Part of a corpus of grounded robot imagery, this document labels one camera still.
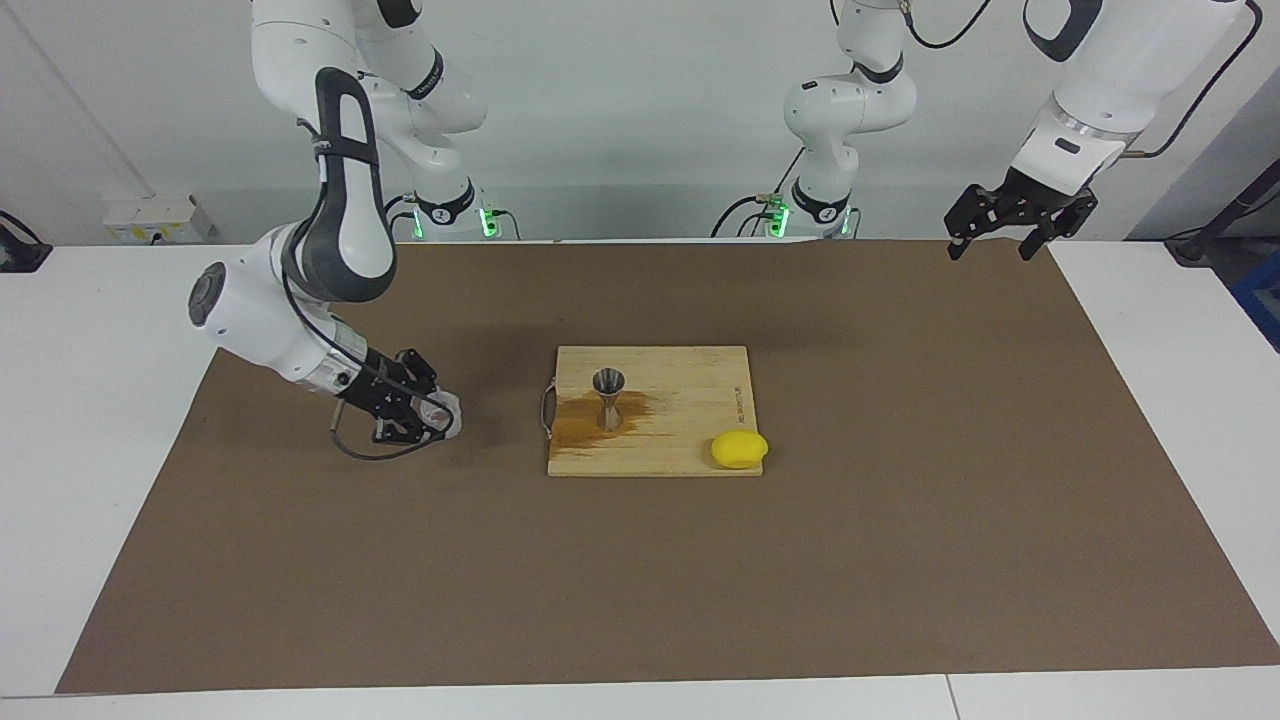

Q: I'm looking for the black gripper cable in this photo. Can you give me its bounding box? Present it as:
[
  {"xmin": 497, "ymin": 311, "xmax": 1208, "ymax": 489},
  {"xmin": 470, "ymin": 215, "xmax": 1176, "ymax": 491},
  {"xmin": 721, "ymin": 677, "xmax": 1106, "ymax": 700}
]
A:
[
  {"xmin": 283, "ymin": 265, "xmax": 447, "ymax": 464},
  {"xmin": 900, "ymin": 0, "xmax": 1264, "ymax": 161}
]

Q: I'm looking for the bamboo cutting board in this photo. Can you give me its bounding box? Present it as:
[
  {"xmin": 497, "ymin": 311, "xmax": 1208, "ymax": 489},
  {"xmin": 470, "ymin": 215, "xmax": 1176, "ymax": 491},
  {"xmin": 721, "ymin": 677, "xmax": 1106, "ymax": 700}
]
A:
[{"xmin": 540, "ymin": 345, "xmax": 767, "ymax": 478}]

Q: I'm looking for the blue box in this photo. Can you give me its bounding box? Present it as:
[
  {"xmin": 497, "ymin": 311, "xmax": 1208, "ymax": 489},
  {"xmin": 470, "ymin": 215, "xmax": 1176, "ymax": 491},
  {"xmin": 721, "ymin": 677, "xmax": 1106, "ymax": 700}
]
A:
[{"xmin": 1232, "ymin": 250, "xmax": 1280, "ymax": 353}]

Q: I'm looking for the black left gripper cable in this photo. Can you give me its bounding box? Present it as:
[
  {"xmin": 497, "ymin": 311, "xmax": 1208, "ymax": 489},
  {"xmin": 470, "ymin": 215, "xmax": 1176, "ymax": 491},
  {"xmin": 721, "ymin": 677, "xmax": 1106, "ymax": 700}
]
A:
[{"xmin": 900, "ymin": 0, "xmax": 1264, "ymax": 161}]

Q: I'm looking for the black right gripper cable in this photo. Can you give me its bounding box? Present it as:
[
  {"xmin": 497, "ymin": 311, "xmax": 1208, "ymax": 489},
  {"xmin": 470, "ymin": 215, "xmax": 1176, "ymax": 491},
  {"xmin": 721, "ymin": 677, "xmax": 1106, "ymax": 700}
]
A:
[{"xmin": 283, "ymin": 265, "xmax": 447, "ymax": 464}]

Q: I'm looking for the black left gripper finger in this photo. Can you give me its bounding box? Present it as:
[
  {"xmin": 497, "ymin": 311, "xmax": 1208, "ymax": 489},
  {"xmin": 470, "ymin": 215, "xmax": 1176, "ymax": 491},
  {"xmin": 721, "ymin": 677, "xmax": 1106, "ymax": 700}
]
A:
[
  {"xmin": 945, "ymin": 183, "xmax": 1007, "ymax": 263},
  {"xmin": 1018, "ymin": 190, "xmax": 1099, "ymax": 263}
]

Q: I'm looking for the white power box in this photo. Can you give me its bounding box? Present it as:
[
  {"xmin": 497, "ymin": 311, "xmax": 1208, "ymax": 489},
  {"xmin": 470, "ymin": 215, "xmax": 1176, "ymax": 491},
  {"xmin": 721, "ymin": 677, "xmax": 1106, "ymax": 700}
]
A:
[{"xmin": 103, "ymin": 195, "xmax": 215, "ymax": 244}]

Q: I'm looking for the small clear glass cup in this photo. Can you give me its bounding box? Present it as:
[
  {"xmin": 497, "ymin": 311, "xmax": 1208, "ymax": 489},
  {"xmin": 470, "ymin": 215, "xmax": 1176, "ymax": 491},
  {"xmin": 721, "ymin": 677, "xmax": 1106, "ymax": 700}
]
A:
[{"xmin": 420, "ymin": 390, "xmax": 466, "ymax": 441}]

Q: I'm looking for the yellow lemon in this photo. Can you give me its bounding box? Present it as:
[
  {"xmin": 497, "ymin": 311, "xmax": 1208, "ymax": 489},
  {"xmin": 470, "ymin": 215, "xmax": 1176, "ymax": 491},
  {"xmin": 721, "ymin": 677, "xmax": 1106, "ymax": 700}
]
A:
[{"xmin": 710, "ymin": 429, "xmax": 770, "ymax": 470}]

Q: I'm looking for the black desk clamp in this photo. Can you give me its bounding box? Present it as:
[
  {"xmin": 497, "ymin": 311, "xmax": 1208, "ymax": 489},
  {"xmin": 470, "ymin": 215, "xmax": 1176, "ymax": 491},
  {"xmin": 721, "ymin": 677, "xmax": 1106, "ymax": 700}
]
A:
[{"xmin": 0, "ymin": 210, "xmax": 53, "ymax": 273}]

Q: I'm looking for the black stand pole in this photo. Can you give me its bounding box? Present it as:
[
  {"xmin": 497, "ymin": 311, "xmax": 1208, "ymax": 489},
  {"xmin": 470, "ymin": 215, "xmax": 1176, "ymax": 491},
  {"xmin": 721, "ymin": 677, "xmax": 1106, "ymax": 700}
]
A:
[{"xmin": 1178, "ymin": 160, "xmax": 1280, "ymax": 267}]

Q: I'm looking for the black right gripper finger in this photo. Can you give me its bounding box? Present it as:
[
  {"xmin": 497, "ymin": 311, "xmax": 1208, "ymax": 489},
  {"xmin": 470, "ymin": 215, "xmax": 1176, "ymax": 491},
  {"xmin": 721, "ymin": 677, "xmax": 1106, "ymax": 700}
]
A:
[
  {"xmin": 372, "ymin": 405, "xmax": 453, "ymax": 447},
  {"xmin": 398, "ymin": 347, "xmax": 442, "ymax": 397}
]

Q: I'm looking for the steel double jigger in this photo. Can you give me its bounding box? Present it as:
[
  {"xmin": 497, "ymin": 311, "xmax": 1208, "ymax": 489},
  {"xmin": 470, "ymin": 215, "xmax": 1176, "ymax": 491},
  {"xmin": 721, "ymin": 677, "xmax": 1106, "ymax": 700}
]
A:
[{"xmin": 592, "ymin": 367, "xmax": 627, "ymax": 433}]

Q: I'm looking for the brown table mat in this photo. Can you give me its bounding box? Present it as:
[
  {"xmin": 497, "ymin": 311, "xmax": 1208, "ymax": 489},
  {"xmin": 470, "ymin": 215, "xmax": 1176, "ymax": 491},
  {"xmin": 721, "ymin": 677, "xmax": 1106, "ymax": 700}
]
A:
[{"xmin": 55, "ymin": 240, "xmax": 1280, "ymax": 694}]

